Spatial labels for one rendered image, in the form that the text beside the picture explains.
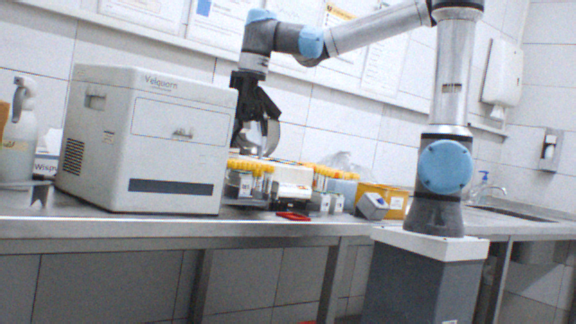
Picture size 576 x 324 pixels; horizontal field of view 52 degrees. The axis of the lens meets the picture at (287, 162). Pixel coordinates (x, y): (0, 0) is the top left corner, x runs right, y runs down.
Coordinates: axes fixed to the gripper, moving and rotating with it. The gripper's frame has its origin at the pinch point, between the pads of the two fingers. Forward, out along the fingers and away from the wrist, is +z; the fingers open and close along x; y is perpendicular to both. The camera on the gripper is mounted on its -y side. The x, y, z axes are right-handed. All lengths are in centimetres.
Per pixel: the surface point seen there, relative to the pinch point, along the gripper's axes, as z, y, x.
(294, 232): 17.7, -13.9, 8.8
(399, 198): 8, -68, 3
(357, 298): 68, -144, -59
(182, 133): -3.1, 22.8, 4.7
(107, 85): -10.4, 36.6, -5.1
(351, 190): 8, -55, -7
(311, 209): 13.0, -28.8, 0.2
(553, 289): 57, -270, -11
